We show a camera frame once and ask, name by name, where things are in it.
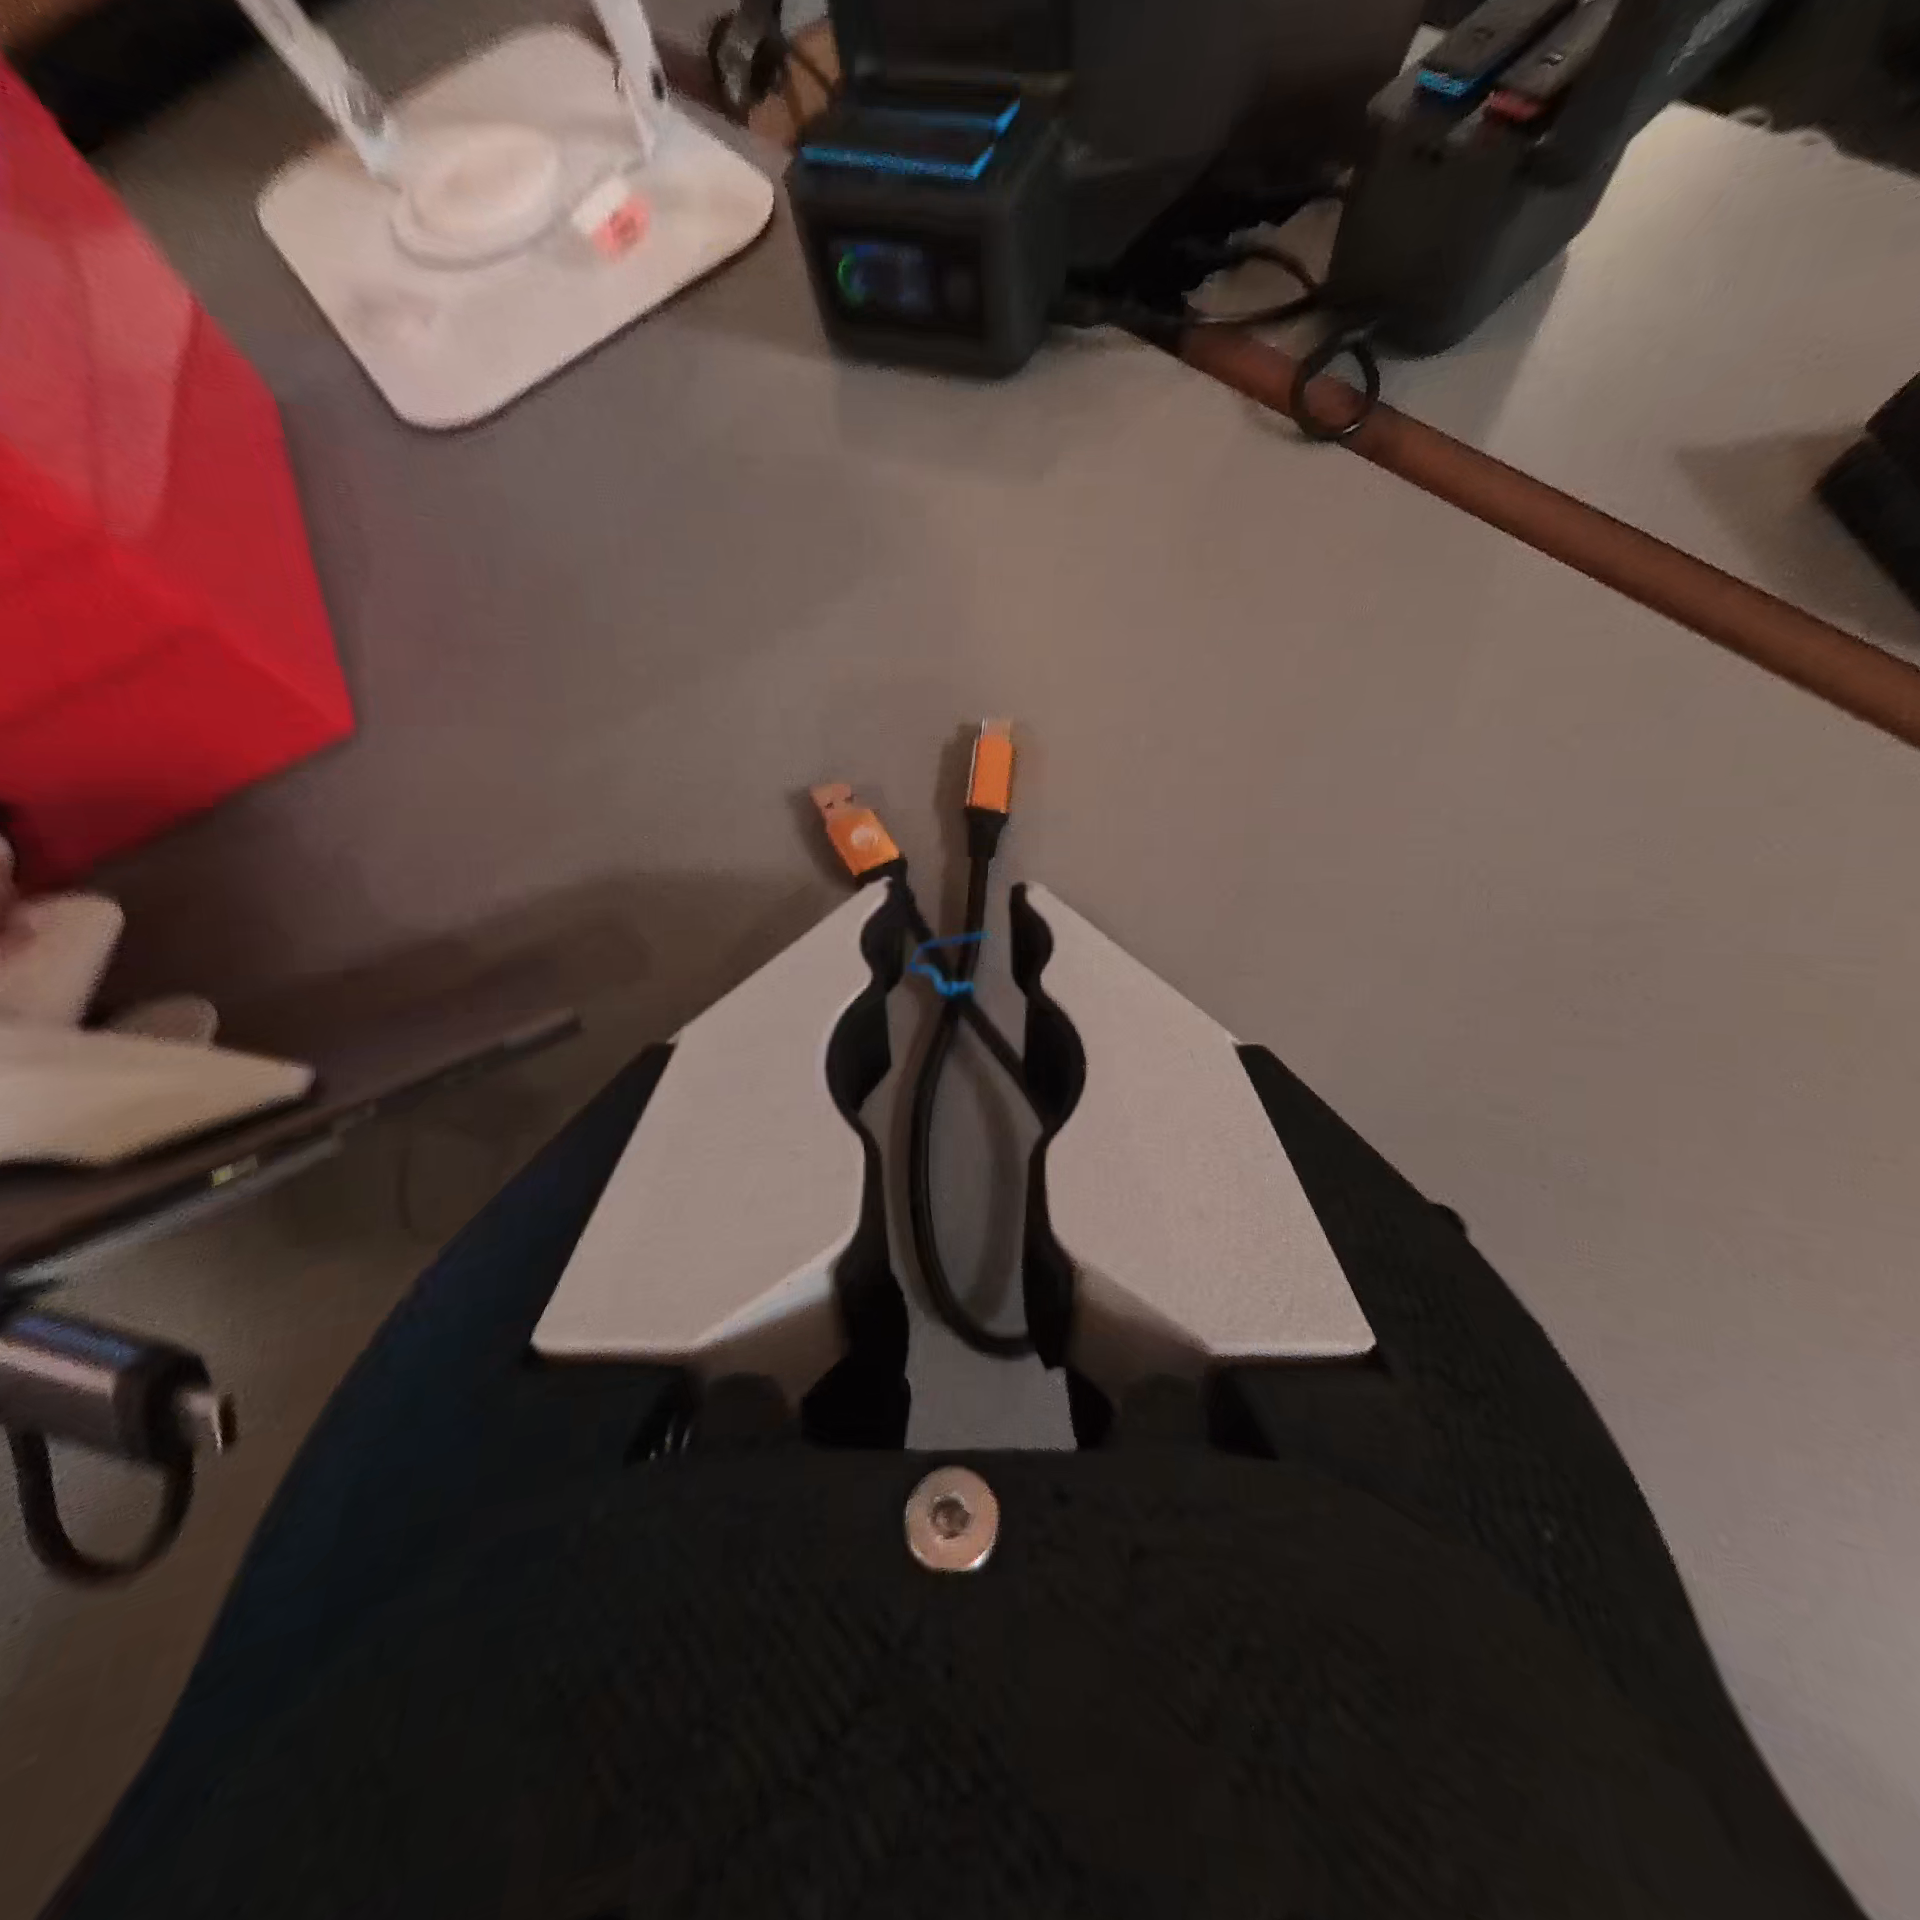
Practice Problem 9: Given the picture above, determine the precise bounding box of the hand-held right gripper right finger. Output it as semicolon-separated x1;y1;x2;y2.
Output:
1008;879;1383;1448

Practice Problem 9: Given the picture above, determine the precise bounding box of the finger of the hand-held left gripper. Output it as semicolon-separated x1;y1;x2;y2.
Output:
0;993;322;1173
0;1016;583;1287

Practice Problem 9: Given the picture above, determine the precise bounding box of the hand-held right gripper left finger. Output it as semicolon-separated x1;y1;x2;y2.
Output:
528;879;916;1448

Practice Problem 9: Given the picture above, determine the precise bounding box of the grey usb adapter cable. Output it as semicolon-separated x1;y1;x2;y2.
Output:
0;1303;236;1590

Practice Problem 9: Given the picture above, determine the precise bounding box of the black cable with orange plugs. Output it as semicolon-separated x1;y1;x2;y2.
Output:
807;717;1055;1360

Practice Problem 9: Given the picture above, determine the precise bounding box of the red plastic bin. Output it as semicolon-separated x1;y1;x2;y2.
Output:
0;60;359;891

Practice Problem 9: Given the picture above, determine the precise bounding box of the white stand base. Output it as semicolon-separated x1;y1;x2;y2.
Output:
225;0;778;429

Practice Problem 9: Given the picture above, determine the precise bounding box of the black power station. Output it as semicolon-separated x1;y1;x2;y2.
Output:
786;70;1071;383

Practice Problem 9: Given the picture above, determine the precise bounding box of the black box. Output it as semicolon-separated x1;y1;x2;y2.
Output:
1817;372;1920;562

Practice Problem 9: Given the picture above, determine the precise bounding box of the black battery charger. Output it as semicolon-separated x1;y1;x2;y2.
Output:
1331;0;1670;359

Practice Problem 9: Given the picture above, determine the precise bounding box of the black charger cable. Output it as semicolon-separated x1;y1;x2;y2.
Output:
1047;223;1386;445

